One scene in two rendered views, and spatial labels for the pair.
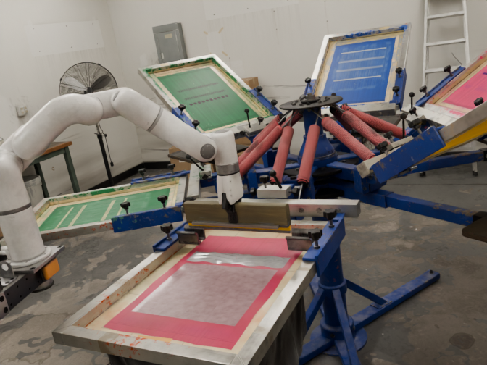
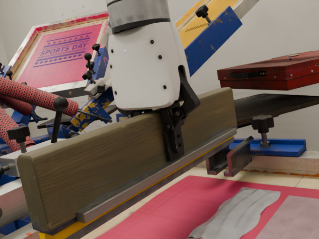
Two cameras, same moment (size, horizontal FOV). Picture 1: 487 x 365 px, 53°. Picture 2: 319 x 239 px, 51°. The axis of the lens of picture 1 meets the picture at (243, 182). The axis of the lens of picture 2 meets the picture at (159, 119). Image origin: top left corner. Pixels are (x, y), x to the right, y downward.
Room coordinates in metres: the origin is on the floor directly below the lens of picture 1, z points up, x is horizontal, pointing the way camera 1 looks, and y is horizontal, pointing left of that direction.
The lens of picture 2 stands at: (1.44, 0.47, 1.20)
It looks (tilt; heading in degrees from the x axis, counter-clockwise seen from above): 10 degrees down; 282
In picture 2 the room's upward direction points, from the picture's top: 10 degrees counter-clockwise
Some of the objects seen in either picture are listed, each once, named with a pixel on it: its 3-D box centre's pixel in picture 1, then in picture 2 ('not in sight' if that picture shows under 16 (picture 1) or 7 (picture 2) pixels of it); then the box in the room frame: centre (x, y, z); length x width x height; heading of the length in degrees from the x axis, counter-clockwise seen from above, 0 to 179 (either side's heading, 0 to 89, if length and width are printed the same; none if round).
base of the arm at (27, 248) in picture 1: (17, 234); not in sight; (1.35, 0.67, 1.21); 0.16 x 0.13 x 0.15; 75
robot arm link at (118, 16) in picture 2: (228, 166); (135, 15); (1.53, 0.04, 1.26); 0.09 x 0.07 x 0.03; 151
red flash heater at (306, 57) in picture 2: not in sight; (304, 66); (1.08, -1.12, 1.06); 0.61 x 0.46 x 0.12; 31
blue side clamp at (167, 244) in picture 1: (182, 237); not in sight; (1.71, 0.26, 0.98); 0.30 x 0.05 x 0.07; 151
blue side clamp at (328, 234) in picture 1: (325, 244); (230, 156); (1.44, -0.23, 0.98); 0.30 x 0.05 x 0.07; 151
